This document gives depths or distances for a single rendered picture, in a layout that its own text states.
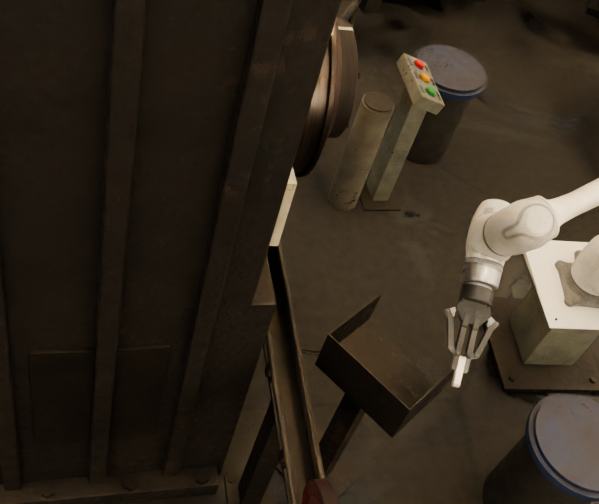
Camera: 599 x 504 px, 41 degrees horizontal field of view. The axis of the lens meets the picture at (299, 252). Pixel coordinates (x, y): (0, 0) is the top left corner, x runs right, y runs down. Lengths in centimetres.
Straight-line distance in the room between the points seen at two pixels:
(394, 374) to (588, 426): 65
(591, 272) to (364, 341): 93
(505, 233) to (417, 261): 141
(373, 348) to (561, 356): 111
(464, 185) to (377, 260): 65
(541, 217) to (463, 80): 167
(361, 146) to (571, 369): 111
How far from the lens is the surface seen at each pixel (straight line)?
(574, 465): 239
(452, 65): 343
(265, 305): 177
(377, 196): 330
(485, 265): 191
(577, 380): 312
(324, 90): 173
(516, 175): 376
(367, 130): 296
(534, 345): 297
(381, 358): 210
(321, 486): 171
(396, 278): 309
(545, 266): 288
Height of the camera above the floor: 227
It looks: 48 degrees down
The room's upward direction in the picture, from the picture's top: 19 degrees clockwise
